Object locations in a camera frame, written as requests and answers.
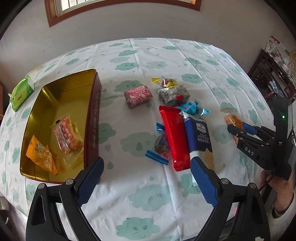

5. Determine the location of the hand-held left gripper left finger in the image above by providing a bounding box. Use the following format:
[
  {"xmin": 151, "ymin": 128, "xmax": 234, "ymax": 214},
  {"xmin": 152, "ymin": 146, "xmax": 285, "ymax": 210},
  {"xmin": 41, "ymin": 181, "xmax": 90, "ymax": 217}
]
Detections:
[{"xmin": 26, "ymin": 156, "xmax": 105, "ymax": 241}]

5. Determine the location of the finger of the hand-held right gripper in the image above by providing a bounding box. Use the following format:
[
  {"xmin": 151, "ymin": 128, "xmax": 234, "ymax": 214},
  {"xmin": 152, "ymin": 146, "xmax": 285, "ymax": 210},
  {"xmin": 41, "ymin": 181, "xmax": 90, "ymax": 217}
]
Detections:
[
  {"xmin": 227, "ymin": 125, "xmax": 266, "ymax": 147},
  {"xmin": 242, "ymin": 123, "xmax": 277, "ymax": 141}
]

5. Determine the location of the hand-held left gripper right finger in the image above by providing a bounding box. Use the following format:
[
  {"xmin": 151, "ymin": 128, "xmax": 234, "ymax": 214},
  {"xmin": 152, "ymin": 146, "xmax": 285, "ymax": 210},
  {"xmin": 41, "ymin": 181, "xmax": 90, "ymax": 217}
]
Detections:
[{"xmin": 190, "ymin": 156, "xmax": 271, "ymax": 241}]

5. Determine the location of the clear packet of orange snacks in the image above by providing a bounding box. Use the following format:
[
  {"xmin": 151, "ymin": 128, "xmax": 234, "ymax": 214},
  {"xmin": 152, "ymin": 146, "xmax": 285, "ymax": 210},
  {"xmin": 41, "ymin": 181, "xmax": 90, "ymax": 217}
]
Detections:
[{"xmin": 220, "ymin": 108, "xmax": 243, "ymax": 142}]

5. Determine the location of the light blue candy packet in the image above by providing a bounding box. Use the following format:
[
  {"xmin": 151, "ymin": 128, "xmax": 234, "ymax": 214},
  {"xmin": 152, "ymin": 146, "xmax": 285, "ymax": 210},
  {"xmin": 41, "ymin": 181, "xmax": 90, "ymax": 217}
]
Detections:
[{"xmin": 178, "ymin": 101, "xmax": 211, "ymax": 116}]

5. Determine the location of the maroon and gold tin box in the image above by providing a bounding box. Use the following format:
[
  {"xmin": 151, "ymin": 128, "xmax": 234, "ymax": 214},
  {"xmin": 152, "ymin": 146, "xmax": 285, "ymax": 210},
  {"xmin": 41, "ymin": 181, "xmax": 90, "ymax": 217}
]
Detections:
[{"xmin": 20, "ymin": 69, "xmax": 102, "ymax": 184}]

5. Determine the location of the person's right forearm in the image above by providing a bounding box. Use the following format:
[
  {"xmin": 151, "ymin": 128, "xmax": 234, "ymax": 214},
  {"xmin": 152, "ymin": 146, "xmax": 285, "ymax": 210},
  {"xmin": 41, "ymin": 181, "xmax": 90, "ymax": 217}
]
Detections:
[{"xmin": 267, "ymin": 199, "xmax": 296, "ymax": 241}]

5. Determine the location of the person's right hand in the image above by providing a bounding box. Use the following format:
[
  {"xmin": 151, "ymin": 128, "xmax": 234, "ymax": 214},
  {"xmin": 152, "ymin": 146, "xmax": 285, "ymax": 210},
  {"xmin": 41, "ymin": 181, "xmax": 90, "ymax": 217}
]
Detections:
[{"xmin": 260, "ymin": 170, "xmax": 294, "ymax": 214}]

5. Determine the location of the dark blue cracker packet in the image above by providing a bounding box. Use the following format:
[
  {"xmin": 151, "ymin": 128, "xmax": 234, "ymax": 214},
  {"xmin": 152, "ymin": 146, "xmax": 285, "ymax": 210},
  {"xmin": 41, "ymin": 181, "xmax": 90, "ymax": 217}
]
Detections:
[{"xmin": 183, "ymin": 111, "xmax": 215, "ymax": 173}]

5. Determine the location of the orange snack packet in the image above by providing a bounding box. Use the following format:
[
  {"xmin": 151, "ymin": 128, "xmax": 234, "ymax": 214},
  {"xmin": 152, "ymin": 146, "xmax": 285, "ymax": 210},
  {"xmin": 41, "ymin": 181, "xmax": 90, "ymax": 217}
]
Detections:
[
  {"xmin": 38, "ymin": 145, "xmax": 59, "ymax": 175},
  {"xmin": 26, "ymin": 135, "xmax": 49, "ymax": 166}
]

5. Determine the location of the clear packet of pink candies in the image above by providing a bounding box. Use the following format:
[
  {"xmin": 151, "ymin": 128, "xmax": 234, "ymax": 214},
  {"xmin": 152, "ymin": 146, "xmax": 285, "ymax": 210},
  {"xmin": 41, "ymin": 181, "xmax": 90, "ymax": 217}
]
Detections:
[{"xmin": 50, "ymin": 113, "xmax": 84, "ymax": 166}]

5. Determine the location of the long red snack packet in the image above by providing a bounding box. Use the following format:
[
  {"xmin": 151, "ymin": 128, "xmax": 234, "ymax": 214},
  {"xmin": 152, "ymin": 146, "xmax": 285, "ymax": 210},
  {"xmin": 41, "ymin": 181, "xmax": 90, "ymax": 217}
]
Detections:
[{"xmin": 159, "ymin": 105, "xmax": 191, "ymax": 172}]

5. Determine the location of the blue clear candy packet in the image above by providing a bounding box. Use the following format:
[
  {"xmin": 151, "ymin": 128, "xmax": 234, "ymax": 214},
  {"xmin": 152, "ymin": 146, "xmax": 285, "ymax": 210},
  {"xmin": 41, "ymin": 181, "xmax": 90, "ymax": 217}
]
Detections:
[{"xmin": 145, "ymin": 123, "xmax": 172, "ymax": 165}]

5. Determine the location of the dark wooden chair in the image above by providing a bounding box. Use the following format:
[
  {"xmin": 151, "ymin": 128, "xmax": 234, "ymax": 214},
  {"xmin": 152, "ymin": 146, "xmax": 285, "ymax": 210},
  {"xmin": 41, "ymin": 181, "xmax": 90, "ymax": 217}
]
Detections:
[{"xmin": 247, "ymin": 49, "xmax": 296, "ymax": 102}]

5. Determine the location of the grey block with red label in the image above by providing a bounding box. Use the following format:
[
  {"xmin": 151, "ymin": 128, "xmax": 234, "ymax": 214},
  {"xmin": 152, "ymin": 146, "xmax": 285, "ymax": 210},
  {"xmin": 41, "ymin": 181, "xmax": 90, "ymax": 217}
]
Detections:
[{"xmin": 158, "ymin": 85, "xmax": 190, "ymax": 107}]

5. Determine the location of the newspaper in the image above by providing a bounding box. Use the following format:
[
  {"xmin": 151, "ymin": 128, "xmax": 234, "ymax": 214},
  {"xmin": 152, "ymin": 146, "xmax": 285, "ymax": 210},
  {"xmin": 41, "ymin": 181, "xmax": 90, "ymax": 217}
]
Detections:
[{"xmin": 265, "ymin": 36, "xmax": 290, "ymax": 65}]

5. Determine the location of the yellow-ended small candy packet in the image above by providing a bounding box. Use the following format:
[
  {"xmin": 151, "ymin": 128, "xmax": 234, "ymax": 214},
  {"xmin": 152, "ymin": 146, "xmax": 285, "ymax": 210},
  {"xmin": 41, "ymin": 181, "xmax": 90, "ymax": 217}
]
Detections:
[{"xmin": 151, "ymin": 77, "xmax": 177, "ymax": 88}]

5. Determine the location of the pink patterned wrapped snack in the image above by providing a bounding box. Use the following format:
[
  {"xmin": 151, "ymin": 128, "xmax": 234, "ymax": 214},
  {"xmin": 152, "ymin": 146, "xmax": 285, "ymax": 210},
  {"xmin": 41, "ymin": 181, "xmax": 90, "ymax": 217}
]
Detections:
[{"xmin": 124, "ymin": 85, "xmax": 153, "ymax": 109}]

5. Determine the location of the green tissue pack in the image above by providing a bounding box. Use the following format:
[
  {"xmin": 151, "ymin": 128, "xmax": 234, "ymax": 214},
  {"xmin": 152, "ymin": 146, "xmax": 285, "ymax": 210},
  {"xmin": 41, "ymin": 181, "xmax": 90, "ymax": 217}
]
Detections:
[{"xmin": 9, "ymin": 75, "xmax": 35, "ymax": 113}]

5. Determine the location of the cloud print tablecloth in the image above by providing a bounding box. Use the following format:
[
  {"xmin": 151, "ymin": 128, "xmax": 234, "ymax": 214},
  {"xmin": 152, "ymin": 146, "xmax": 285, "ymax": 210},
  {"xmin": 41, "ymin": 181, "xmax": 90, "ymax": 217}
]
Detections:
[{"xmin": 0, "ymin": 37, "xmax": 280, "ymax": 241}]

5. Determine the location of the wooden framed window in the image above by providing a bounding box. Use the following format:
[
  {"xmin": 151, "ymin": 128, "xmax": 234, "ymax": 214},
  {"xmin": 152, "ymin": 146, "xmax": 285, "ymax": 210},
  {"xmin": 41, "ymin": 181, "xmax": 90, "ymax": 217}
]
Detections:
[{"xmin": 44, "ymin": 0, "xmax": 202, "ymax": 28}]

